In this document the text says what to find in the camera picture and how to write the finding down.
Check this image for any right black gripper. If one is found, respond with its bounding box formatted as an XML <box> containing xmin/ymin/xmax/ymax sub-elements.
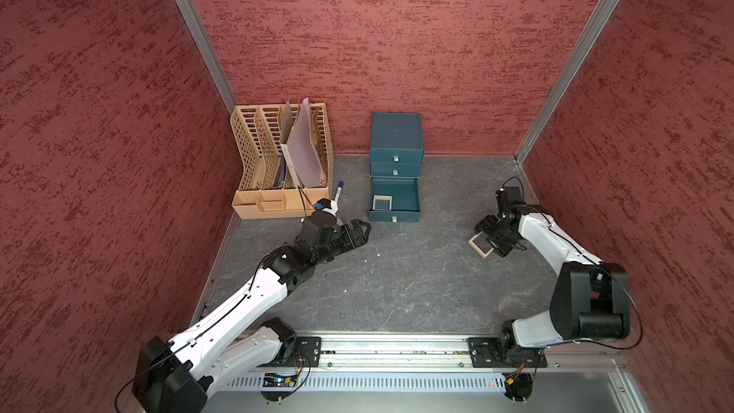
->
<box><xmin>473</xmin><ymin>214</ymin><xmax>518</xmax><ymax>256</ymax></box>

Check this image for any small wooden frame box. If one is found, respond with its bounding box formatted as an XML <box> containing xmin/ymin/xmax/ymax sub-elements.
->
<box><xmin>468</xmin><ymin>233</ymin><xmax>494</xmax><ymax>258</ymax></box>
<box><xmin>372</xmin><ymin>194</ymin><xmax>393</xmax><ymax>211</ymax></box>

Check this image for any teal three-drawer cabinet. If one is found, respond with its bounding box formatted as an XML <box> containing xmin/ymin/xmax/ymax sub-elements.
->
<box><xmin>369</xmin><ymin>112</ymin><xmax>424</xmax><ymax>223</ymax></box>

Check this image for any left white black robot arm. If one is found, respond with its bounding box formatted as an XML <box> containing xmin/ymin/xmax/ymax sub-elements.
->
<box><xmin>131</xmin><ymin>211</ymin><xmax>371</xmax><ymax>412</ymax></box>

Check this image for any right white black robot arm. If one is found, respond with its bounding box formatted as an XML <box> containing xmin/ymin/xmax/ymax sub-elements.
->
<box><xmin>469</xmin><ymin>206</ymin><xmax>636</xmax><ymax>352</ymax></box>

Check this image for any blue white marker pen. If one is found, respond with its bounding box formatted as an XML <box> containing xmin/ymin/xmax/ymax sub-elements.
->
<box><xmin>334</xmin><ymin>181</ymin><xmax>344</xmax><ymax>202</ymax></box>

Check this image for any purple paper folder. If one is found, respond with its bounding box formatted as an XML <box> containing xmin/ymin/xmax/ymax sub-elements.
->
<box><xmin>284</xmin><ymin>98</ymin><xmax>325</xmax><ymax>187</ymax></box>

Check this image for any beige lattice file organizer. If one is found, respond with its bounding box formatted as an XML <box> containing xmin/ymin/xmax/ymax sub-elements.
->
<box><xmin>231</xmin><ymin>102</ymin><xmax>336</xmax><ymax>221</ymax></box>

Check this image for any brown cardboard sheet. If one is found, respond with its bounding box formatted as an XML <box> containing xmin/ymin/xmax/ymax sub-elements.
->
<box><xmin>280</xmin><ymin>101</ymin><xmax>294</xmax><ymax>145</ymax></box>

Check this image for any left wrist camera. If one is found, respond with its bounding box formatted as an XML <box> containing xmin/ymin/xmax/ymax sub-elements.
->
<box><xmin>315</xmin><ymin>198</ymin><xmax>338</xmax><ymax>217</ymax></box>

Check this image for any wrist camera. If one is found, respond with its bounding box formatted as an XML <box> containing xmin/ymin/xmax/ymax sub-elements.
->
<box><xmin>495</xmin><ymin>187</ymin><xmax>525</xmax><ymax>217</ymax></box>
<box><xmin>315</xmin><ymin>198</ymin><xmax>338</xmax><ymax>217</ymax></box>

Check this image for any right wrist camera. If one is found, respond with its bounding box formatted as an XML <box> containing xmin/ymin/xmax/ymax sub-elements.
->
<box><xmin>495</xmin><ymin>187</ymin><xmax>525</xmax><ymax>217</ymax></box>

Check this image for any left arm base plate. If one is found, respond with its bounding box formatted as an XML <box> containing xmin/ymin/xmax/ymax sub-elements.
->
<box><xmin>259</xmin><ymin>336</ymin><xmax>322</xmax><ymax>369</ymax></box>

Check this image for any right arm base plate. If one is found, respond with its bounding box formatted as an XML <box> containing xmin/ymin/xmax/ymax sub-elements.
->
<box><xmin>466</xmin><ymin>337</ymin><xmax>548</xmax><ymax>370</ymax></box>

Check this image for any aluminium front rail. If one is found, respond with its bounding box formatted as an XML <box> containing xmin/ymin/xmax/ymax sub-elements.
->
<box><xmin>159</xmin><ymin>331</ymin><xmax>629</xmax><ymax>373</ymax></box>

